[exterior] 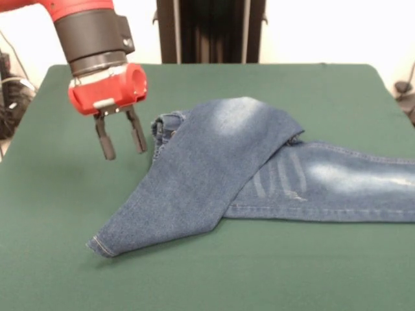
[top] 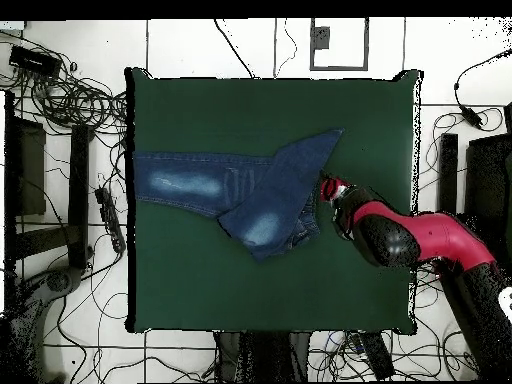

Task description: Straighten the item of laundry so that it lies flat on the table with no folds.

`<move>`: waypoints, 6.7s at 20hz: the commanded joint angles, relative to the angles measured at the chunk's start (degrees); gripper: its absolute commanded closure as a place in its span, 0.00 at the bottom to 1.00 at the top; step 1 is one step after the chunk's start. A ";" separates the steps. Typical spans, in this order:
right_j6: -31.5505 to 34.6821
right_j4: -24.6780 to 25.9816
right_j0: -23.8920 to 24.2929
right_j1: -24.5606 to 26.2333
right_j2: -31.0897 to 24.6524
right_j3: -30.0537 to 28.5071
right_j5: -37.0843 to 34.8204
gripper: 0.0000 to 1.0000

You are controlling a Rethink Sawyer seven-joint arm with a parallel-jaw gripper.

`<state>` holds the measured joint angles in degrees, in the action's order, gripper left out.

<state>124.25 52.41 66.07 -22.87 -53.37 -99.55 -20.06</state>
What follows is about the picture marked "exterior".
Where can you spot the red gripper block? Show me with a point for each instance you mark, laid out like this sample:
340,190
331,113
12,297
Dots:
103,92

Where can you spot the blue denim jeans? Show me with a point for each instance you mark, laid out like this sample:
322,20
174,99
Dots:
201,168

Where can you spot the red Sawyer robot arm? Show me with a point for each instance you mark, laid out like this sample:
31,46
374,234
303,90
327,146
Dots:
90,35

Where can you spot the dark green table cloth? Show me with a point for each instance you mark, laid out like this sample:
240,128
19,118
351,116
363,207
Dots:
227,282

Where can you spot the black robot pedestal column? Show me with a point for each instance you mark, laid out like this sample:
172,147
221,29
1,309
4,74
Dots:
210,32

